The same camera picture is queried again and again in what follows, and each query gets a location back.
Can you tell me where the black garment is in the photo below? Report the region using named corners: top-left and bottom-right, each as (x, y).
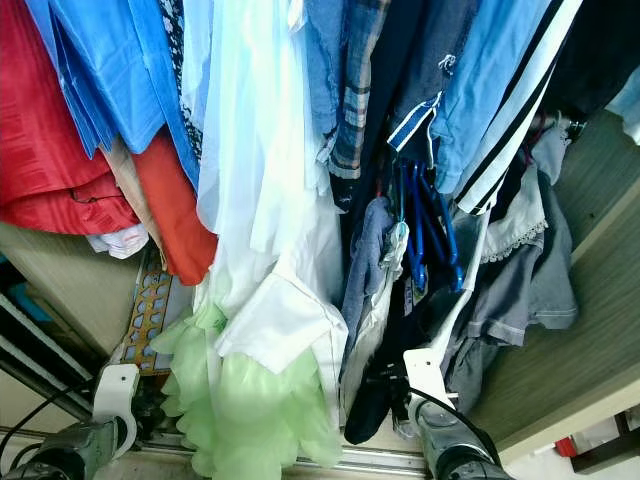
top-left (343, 180), bottom-right (446, 447)

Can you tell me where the light green sheer garment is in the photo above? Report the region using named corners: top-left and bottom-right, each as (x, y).
top-left (150, 298), bottom-right (346, 479)

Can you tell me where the patterned fabric strip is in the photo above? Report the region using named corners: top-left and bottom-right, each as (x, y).
top-left (115, 250), bottom-right (173, 377)

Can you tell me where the grey-blue garment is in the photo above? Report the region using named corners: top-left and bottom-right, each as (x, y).
top-left (340, 195), bottom-right (397, 341)

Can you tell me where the wardrobe sliding door track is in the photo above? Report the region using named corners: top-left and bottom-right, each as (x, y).
top-left (0, 290), bottom-right (421, 477)

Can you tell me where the blue plastic clothes hanger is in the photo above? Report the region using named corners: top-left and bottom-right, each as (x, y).
top-left (395, 155), bottom-right (429, 293)

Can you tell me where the grey garment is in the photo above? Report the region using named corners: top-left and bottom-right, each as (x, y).
top-left (445, 125), bottom-right (579, 413)

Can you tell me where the small white cloth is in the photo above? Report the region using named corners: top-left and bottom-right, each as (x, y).
top-left (85, 224), bottom-right (151, 262)

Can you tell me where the orange garment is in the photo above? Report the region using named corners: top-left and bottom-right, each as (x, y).
top-left (130, 128), bottom-right (219, 287)

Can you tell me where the white lace-trimmed garment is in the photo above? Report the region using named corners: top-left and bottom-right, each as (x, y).
top-left (480, 165), bottom-right (551, 264)

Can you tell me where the beige garment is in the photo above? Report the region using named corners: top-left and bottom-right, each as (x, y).
top-left (105, 135), bottom-right (161, 251)

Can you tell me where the white shirt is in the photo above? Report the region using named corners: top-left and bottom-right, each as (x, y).
top-left (195, 0), bottom-right (351, 401)

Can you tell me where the plaid shirt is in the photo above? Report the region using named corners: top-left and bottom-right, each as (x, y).
top-left (318, 0), bottom-right (398, 183)

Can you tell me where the red garment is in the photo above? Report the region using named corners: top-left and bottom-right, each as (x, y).
top-left (0, 0), bottom-right (143, 238)

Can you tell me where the light blue striped shirt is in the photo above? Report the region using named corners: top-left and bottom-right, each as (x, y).
top-left (430, 0), bottom-right (587, 217)

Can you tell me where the dark denim garment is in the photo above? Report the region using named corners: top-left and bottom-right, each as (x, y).
top-left (385, 0), bottom-right (488, 163)

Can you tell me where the dark floral print garment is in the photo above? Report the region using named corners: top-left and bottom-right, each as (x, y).
top-left (165, 0), bottom-right (206, 161)

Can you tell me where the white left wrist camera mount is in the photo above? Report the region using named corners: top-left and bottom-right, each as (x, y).
top-left (93, 363), bottom-right (142, 457)

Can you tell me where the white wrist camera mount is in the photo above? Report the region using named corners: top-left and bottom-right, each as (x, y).
top-left (93, 363), bottom-right (142, 457)
top-left (403, 348), bottom-right (457, 432)

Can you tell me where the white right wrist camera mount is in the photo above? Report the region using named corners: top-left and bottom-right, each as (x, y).
top-left (403, 348), bottom-right (457, 432)

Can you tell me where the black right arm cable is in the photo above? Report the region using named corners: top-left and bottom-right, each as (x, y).
top-left (370, 372), bottom-right (503, 466)

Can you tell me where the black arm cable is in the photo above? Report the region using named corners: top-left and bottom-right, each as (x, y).
top-left (0, 378), bottom-right (99, 480)
top-left (370, 372), bottom-right (503, 466)

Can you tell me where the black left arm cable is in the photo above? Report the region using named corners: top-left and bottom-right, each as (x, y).
top-left (0, 378), bottom-right (99, 480)

